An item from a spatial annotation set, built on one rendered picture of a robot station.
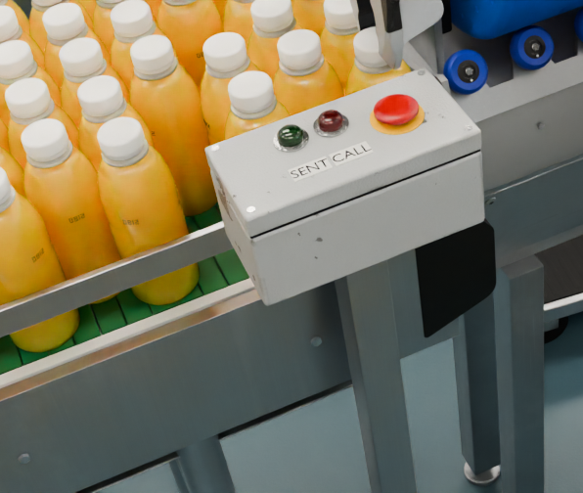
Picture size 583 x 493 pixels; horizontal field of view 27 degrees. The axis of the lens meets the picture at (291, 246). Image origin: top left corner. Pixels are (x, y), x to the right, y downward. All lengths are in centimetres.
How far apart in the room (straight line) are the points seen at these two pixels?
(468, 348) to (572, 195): 42
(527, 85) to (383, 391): 36
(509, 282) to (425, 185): 55
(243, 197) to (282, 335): 28
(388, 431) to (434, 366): 101
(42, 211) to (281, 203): 26
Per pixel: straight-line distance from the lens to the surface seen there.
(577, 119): 134
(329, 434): 216
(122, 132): 106
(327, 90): 112
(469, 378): 185
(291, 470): 213
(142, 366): 116
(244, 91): 107
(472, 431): 195
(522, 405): 170
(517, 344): 160
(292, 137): 97
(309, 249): 97
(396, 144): 97
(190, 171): 120
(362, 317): 109
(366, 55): 109
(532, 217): 144
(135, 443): 123
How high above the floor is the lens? 172
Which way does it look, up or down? 44 degrees down
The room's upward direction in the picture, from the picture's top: 12 degrees counter-clockwise
